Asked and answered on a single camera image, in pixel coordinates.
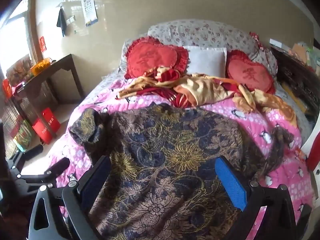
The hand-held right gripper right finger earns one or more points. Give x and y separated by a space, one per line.
231 182

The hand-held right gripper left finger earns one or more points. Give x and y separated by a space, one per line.
96 180

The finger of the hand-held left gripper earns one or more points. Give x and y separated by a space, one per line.
33 152
60 165

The brown floral patterned garment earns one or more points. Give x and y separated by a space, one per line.
162 155

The green patterned bag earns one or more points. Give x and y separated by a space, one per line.
25 135

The red paper bag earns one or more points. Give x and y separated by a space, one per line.
46 127

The pink penguin print blanket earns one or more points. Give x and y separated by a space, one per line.
280 170

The red box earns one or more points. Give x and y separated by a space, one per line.
7 88

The floral picture board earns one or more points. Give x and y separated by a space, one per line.
18 70

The orange plastic basket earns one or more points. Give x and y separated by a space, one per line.
40 66

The red chair cushion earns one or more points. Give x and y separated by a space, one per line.
313 155

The white chair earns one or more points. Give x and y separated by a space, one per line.
310 140

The dark wooden desk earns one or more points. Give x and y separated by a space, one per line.
62 65

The red and yellow blanket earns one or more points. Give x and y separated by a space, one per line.
200 90

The small red heart pillow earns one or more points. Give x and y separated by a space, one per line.
247 73

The dark carved wooden headboard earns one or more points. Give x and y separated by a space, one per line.
295 80

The window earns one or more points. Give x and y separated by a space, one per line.
12 30

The white pillow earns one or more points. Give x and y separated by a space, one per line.
205 60

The dark hanging cloth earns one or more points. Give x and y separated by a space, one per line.
61 21

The large red heart pillow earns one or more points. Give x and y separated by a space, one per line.
150 57

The pile of small packages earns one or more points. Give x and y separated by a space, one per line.
300 51

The long floral pillow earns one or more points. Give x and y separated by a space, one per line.
200 32

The red wall sign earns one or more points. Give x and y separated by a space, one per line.
43 43

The wall calendar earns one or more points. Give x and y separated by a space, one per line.
89 7

